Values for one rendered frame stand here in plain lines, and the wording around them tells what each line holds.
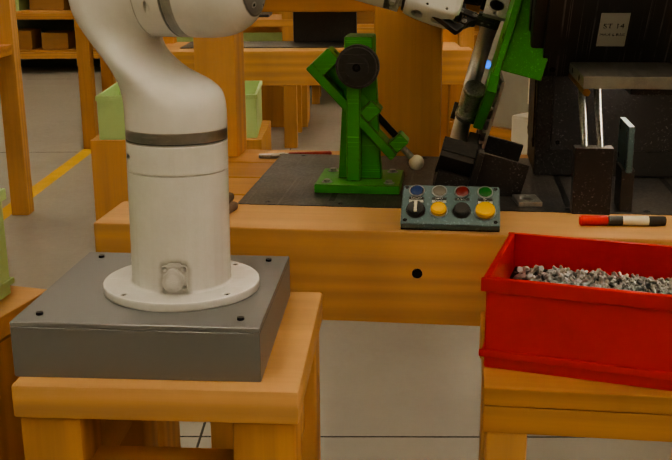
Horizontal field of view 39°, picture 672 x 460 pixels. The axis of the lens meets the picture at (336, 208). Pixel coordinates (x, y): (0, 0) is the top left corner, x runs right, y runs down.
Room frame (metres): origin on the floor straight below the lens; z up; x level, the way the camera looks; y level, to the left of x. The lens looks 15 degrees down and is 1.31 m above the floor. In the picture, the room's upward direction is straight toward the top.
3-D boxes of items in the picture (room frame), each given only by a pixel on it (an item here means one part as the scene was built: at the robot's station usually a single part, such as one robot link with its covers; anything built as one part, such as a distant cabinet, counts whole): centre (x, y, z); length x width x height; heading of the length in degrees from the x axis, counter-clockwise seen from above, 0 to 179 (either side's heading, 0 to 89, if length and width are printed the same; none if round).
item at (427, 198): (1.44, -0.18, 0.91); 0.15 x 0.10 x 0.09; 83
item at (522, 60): (1.65, -0.32, 1.17); 0.13 x 0.12 x 0.20; 83
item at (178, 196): (1.12, 0.19, 1.00); 0.19 x 0.19 x 0.18
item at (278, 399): (1.12, 0.19, 0.83); 0.32 x 0.32 x 0.04; 86
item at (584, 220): (1.42, -0.44, 0.91); 0.13 x 0.02 x 0.02; 87
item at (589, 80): (1.60, -0.47, 1.11); 0.39 x 0.16 x 0.03; 173
